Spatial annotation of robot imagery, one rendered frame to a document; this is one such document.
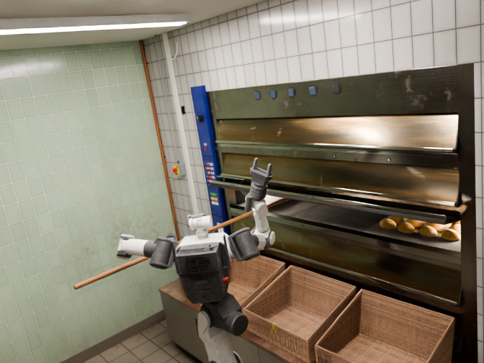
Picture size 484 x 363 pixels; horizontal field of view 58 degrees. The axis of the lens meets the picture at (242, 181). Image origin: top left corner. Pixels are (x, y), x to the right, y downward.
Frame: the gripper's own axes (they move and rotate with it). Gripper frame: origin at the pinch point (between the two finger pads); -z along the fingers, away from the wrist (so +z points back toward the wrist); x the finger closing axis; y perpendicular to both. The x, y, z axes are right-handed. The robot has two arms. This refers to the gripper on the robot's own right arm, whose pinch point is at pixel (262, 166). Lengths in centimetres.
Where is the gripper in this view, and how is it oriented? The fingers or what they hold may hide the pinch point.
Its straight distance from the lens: 221.6
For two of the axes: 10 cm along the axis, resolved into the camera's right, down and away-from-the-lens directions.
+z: -1.1, 8.4, 5.4
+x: -8.2, -3.8, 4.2
